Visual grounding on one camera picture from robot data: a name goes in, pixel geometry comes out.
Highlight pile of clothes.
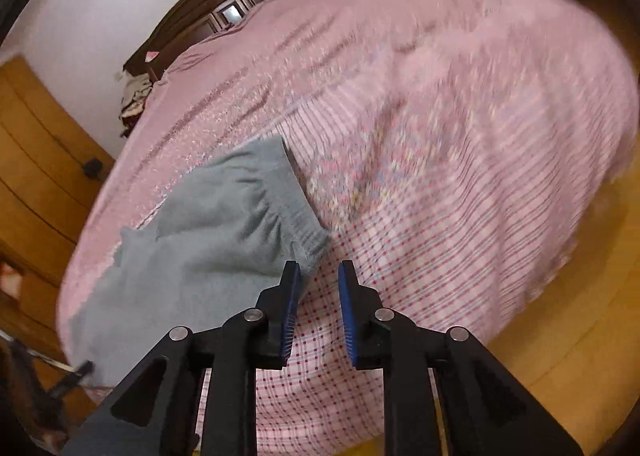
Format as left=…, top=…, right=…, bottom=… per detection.
left=117, top=71, right=156, bottom=138

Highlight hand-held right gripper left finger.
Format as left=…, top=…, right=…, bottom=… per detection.
left=60, top=260, right=303, bottom=456

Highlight wooden wardrobe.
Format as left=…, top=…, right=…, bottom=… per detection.
left=0, top=56, right=117, bottom=389

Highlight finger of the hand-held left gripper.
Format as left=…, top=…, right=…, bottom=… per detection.
left=47, top=360, right=95, bottom=399

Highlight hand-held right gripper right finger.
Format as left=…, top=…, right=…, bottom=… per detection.
left=338, top=260, right=586, bottom=456

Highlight grey pants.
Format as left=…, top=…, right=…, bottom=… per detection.
left=65, top=135, right=332, bottom=388

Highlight pink patterned bedspread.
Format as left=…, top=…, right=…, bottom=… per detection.
left=55, top=0, right=639, bottom=456

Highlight dark wooden headboard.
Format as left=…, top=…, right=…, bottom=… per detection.
left=122, top=0, right=349, bottom=82

